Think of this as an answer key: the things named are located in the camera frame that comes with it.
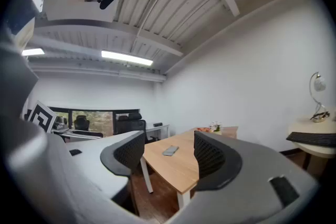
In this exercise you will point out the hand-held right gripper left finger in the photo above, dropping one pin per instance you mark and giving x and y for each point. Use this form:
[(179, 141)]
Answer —
[(123, 154)]

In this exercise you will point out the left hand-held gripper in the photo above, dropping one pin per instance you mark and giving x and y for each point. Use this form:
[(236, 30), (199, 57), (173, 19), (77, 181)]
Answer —
[(42, 118)]

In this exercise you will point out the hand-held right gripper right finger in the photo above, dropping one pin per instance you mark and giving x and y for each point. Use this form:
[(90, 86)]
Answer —
[(215, 162)]

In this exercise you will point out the black keyboard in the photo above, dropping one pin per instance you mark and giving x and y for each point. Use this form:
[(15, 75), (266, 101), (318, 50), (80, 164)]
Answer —
[(309, 138)]

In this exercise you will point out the black office chair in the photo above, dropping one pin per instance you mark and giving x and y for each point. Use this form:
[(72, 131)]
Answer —
[(81, 122), (131, 124)]

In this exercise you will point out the wooden side shelf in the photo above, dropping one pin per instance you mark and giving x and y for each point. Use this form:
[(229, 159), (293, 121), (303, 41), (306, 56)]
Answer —
[(181, 165)]

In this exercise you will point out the white flower pot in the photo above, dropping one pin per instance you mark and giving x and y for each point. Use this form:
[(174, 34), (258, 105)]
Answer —
[(215, 127)]

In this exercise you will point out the red flower pot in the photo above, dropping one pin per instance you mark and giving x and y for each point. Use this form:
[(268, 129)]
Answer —
[(202, 129)]

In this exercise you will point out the dark framed window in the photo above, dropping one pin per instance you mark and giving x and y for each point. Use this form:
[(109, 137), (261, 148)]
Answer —
[(99, 120)]

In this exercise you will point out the white desk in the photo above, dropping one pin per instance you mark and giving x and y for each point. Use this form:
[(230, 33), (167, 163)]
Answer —
[(158, 129)]

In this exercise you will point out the small black box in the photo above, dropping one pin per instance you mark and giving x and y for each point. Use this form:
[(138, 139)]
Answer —
[(157, 124)]

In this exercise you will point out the grey smartphone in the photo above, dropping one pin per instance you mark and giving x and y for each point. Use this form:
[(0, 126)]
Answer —
[(170, 150)]

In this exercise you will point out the ceiling light tube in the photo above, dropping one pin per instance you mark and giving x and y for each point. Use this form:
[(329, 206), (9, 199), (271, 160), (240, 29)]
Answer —
[(32, 52), (126, 57)]

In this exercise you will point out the round cream table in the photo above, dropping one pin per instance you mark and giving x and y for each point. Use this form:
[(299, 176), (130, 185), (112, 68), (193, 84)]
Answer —
[(302, 125)]

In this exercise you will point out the gold lamp white globe shade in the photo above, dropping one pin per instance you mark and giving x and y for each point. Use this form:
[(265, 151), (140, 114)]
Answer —
[(319, 84)]

